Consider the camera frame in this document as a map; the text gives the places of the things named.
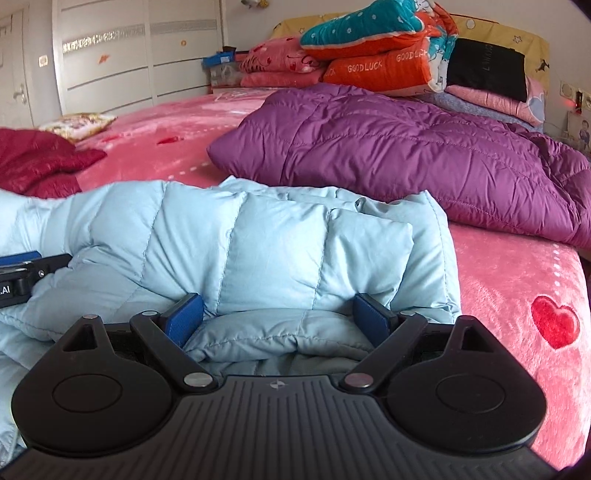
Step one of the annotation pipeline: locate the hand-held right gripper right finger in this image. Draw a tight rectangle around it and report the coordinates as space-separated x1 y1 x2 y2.
338 293 499 395

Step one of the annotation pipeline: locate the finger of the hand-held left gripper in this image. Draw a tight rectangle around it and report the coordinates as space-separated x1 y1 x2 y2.
0 250 41 268

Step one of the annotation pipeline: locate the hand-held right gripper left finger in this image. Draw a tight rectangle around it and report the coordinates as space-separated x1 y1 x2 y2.
60 293 219 394

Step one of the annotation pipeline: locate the light blue down jacket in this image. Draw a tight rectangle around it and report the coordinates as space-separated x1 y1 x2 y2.
0 178 462 462

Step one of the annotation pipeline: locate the dark red down jacket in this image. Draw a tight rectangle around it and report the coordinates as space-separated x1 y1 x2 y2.
0 128 108 198

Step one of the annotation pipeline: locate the bed with pink sheet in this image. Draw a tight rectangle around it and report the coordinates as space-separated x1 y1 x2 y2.
0 85 591 472

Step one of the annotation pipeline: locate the gold printed cushion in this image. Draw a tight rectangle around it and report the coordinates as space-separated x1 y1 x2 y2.
38 112 118 141

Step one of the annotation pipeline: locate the purple down jacket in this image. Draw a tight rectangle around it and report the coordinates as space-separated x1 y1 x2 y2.
206 83 591 250

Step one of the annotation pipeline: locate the white door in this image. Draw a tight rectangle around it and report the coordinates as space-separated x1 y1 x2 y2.
0 7 38 130

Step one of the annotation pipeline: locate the white sliding-door wardrobe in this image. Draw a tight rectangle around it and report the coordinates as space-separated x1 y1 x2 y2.
51 0 227 116

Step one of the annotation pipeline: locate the lavender folded blanket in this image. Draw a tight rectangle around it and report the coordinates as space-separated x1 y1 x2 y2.
416 90 543 134

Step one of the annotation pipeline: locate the pink folded blanket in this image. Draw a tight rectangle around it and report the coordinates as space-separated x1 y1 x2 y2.
443 76 546 126

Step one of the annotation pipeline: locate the teal and orange folded quilt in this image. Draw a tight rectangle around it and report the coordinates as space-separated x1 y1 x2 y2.
300 0 460 95

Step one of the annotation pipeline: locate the pink heart-print folded quilt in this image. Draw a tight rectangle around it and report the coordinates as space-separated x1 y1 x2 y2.
239 37 328 89

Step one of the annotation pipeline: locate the black cloth bag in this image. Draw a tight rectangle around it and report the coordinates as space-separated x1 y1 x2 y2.
445 38 529 102

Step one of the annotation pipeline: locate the framed photo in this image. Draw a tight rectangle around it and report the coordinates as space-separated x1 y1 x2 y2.
567 111 591 155

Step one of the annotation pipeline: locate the yellow headboard cover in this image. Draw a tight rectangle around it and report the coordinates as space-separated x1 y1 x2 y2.
270 13 551 93

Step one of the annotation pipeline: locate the wall socket panel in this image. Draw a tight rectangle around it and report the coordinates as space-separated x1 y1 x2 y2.
558 80 591 114

